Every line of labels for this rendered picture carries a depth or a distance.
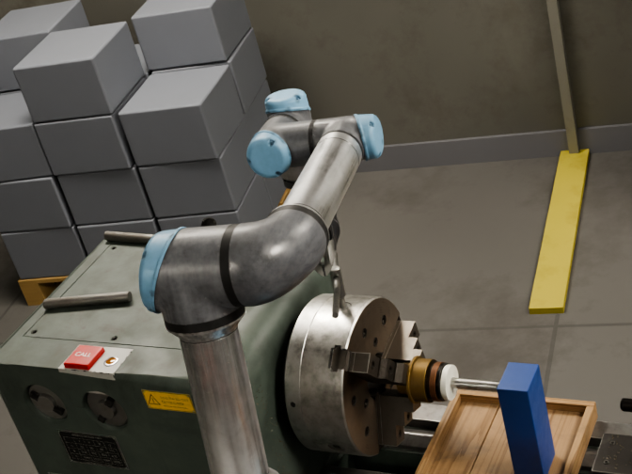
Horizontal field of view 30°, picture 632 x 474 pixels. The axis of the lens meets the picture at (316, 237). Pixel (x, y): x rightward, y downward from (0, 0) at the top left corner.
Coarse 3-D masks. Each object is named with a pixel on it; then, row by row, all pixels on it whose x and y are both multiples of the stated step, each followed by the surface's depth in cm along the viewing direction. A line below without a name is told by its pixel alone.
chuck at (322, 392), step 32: (320, 320) 226; (352, 320) 224; (384, 320) 235; (320, 352) 222; (320, 384) 221; (352, 384) 223; (384, 384) 237; (320, 416) 223; (352, 416) 223; (320, 448) 231; (352, 448) 225
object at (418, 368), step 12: (420, 360) 227; (432, 360) 227; (408, 372) 225; (420, 372) 224; (432, 372) 224; (408, 384) 225; (420, 384) 224; (432, 384) 223; (408, 396) 226; (420, 396) 225; (432, 396) 224
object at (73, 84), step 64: (192, 0) 466; (0, 64) 491; (64, 64) 441; (128, 64) 463; (192, 64) 471; (256, 64) 494; (0, 128) 465; (64, 128) 457; (128, 128) 450; (192, 128) 443; (256, 128) 490; (0, 192) 482; (64, 192) 475; (128, 192) 467; (192, 192) 460; (256, 192) 482; (64, 256) 493
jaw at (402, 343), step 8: (400, 320) 242; (400, 328) 238; (408, 328) 237; (416, 328) 239; (392, 336) 237; (400, 336) 237; (408, 336) 236; (416, 336) 239; (392, 344) 235; (400, 344) 235; (408, 344) 234; (416, 344) 234; (384, 352) 235; (392, 352) 234; (400, 352) 233; (408, 352) 232; (416, 352) 232; (392, 360) 233; (400, 360) 232; (408, 360) 231
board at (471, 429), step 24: (456, 408) 248; (480, 408) 247; (552, 408) 241; (576, 408) 239; (456, 432) 243; (480, 432) 241; (504, 432) 239; (552, 432) 236; (576, 432) 234; (432, 456) 236; (456, 456) 237; (480, 456) 235; (504, 456) 233; (576, 456) 226
